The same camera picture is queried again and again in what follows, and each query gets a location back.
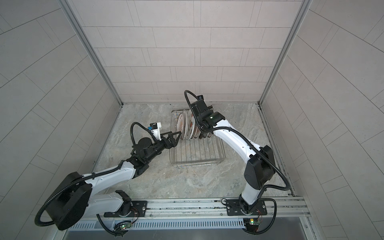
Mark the left green circuit board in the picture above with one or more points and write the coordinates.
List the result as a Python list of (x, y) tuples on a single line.
[(122, 228)]

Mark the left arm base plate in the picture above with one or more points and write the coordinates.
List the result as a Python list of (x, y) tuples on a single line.
[(135, 208)]

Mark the orange sunburst plate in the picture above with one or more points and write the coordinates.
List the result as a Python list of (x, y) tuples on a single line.
[(179, 123)]

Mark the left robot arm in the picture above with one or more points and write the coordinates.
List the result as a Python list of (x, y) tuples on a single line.
[(77, 196)]

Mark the metal wire dish rack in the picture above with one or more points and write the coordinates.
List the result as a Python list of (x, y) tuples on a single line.
[(206, 150)]

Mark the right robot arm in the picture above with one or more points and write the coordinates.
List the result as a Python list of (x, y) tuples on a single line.
[(257, 171)]

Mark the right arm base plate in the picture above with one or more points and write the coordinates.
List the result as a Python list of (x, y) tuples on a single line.
[(235, 208)]

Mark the right green circuit board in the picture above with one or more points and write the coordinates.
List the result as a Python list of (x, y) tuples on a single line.
[(251, 225)]

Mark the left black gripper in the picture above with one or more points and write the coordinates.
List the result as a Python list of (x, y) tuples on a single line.
[(168, 140)]

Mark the green circuit board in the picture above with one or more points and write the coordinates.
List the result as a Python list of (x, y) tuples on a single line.
[(251, 225), (122, 228)]

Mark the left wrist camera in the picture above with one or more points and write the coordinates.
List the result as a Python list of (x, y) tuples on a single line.
[(155, 129)]

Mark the white plate red rim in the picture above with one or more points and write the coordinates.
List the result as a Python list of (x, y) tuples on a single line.
[(198, 132)]

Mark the white plate red characters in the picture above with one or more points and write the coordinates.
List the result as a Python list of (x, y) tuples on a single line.
[(185, 124)]

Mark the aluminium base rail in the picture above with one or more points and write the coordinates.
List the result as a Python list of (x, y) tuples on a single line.
[(197, 208)]

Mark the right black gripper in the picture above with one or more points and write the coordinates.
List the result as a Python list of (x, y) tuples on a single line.
[(196, 113)]

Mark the white watermelon pattern plate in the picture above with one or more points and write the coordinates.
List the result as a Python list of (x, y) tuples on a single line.
[(190, 126)]

